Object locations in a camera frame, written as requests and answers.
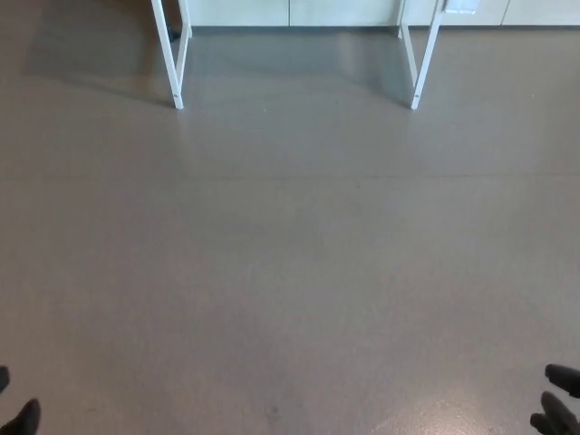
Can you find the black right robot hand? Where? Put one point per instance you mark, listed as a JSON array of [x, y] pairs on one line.
[[557, 412]]

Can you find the white cabinet door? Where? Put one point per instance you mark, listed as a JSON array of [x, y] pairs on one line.
[[544, 10], [344, 11], [235, 11]]

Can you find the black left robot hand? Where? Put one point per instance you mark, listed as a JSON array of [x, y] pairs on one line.
[[22, 419]]

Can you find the small black floor object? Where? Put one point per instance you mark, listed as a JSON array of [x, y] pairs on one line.
[[173, 34]]

